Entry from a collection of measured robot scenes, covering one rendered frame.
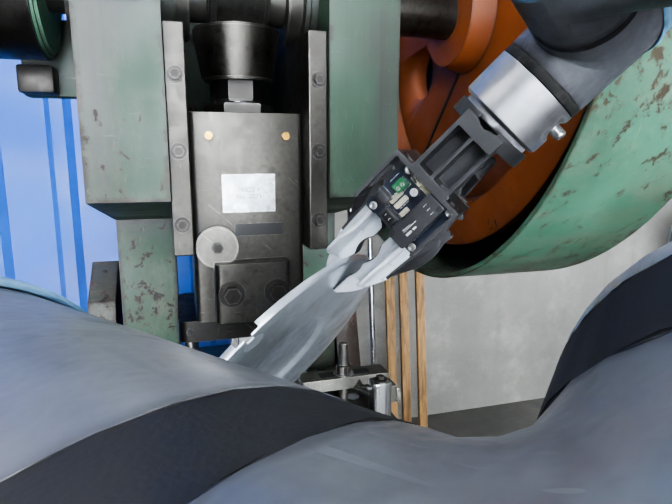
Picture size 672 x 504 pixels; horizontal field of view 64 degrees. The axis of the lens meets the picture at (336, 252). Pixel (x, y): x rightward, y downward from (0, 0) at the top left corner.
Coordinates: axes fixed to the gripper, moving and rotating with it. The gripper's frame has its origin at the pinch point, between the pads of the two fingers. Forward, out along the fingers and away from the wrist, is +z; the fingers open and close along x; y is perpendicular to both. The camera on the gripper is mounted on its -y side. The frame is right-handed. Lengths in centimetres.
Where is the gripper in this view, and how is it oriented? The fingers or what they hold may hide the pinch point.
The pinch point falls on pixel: (342, 275)
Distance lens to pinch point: 53.3
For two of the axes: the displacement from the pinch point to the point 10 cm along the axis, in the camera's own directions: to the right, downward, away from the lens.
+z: -6.6, 6.5, 3.8
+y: -3.6, 1.6, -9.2
